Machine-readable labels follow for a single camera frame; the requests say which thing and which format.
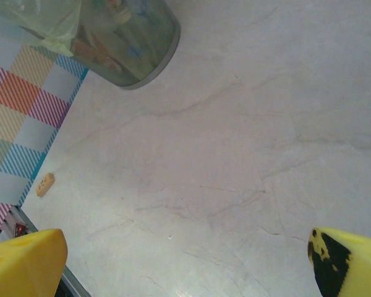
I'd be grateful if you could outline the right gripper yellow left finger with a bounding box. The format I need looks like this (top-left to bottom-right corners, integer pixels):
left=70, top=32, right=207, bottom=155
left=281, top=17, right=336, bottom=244
left=0, top=228, right=69, bottom=297

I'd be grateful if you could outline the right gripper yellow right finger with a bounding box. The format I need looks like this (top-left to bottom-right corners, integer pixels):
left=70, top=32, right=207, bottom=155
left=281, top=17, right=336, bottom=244
left=305, top=226, right=371, bottom=297

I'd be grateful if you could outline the green plastic bin liner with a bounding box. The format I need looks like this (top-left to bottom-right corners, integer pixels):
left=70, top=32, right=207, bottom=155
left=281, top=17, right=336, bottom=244
left=0, top=0, right=81, bottom=57

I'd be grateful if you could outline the tan wooden block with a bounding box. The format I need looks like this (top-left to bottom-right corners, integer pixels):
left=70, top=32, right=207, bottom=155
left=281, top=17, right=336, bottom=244
left=35, top=172, right=56, bottom=197

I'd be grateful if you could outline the translucent green plastic bucket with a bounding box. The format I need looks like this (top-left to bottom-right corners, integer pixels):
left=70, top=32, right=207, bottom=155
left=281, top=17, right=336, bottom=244
left=18, top=0, right=182, bottom=91

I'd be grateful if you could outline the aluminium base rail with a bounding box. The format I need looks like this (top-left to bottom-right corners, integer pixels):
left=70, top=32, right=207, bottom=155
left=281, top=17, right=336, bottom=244
left=0, top=204, right=90, bottom=297

